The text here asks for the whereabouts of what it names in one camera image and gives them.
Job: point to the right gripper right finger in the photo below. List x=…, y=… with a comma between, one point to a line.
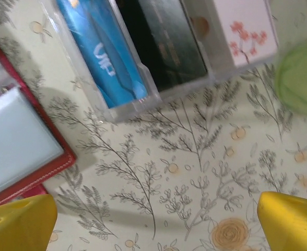
x=294, y=225

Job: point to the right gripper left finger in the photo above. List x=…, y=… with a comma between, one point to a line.
x=17, y=227

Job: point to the red leather card holder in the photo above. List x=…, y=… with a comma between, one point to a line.
x=12, y=136

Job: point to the blue VIP card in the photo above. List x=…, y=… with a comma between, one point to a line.
x=98, y=52

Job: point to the white floral card stack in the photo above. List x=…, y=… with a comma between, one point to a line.
x=247, y=34

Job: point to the green frosted cup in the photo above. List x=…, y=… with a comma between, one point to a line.
x=299, y=78

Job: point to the clear box with blue item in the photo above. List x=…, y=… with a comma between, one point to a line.
x=132, y=109

